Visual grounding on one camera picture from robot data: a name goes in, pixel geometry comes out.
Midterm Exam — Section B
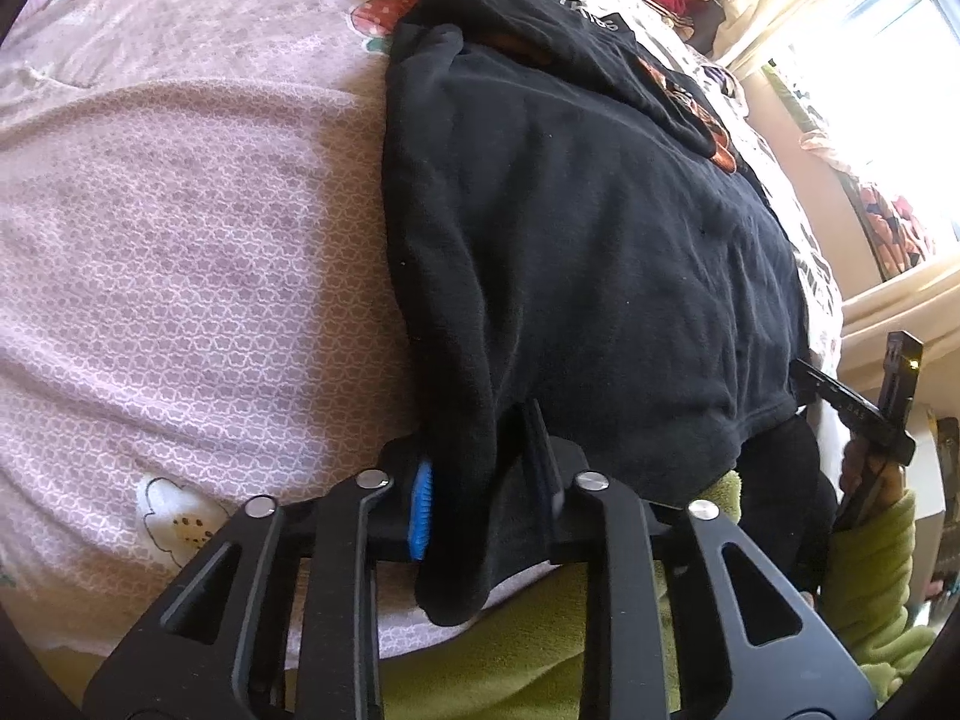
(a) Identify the cream curtain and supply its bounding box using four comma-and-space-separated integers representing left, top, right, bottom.
711, 0, 925, 85

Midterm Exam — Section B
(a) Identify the window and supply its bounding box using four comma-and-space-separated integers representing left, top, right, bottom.
761, 0, 960, 192

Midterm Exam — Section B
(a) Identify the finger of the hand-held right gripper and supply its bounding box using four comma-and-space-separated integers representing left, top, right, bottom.
881, 330, 923, 437
793, 358, 916, 467

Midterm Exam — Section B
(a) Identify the black sweater with orange cuffs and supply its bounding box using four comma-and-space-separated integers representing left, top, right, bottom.
379, 0, 837, 627

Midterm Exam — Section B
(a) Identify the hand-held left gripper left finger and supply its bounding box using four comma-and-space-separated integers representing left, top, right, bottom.
82, 439, 436, 720

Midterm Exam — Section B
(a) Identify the person's right hand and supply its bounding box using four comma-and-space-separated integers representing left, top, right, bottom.
841, 439, 907, 520

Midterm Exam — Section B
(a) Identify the colourful floral cloth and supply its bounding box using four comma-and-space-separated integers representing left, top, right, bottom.
799, 131, 947, 282

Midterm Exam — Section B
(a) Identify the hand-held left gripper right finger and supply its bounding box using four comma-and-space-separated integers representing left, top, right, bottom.
520, 400, 878, 720

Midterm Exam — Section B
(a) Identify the person's right forearm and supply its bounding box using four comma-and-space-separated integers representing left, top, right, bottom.
821, 489, 942, 698

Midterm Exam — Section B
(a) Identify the person's green fleece clothing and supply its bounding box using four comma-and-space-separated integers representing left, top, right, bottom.
289, 469, 755, 720

